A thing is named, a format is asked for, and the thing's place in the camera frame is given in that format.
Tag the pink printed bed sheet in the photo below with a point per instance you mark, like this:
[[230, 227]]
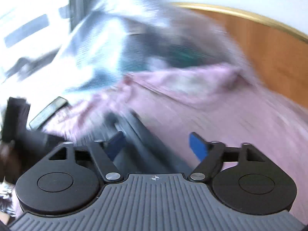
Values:
[[240, 125]]

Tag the window with metal grille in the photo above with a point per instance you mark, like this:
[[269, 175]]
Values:
[[24, 16]]

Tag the patterned cloth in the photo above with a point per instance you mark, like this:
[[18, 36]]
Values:
[[7, 199]]

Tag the grey pants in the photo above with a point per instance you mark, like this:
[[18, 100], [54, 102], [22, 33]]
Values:
[[144, 144]]

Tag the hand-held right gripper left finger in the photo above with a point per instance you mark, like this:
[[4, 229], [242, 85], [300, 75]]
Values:
[[118, 143]]

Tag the person's left hand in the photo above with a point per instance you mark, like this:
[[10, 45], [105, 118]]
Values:
[[7, 158]]

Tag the clear bubble wrap cover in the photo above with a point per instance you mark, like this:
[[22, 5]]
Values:
[[101, 41]]

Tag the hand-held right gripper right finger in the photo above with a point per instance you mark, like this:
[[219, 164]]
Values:
[[197, 146]]

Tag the dark flat rectangular device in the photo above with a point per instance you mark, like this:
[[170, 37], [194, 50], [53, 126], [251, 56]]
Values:
[[48, 113]]

